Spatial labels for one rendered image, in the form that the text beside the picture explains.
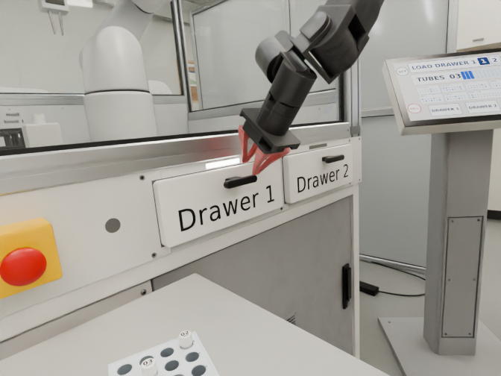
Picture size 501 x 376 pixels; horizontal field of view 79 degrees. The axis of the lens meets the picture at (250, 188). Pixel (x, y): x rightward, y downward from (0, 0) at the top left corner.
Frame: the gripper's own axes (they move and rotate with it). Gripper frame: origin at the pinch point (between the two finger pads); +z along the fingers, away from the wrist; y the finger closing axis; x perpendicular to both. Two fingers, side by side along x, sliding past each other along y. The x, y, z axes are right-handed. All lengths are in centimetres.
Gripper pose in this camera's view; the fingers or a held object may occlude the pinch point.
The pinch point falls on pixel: (251, 165)
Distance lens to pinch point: 57.3
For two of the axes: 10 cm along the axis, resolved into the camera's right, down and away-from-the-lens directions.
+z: -3.7, 6.9, 6.3
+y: -5.5, -7.0, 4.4
